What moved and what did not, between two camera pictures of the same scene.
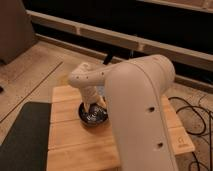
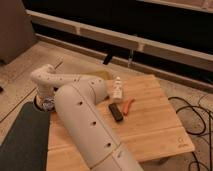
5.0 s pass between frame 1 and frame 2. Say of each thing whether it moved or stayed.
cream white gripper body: moved
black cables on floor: stayed
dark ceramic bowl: moved
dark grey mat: stayed
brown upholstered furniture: stayed
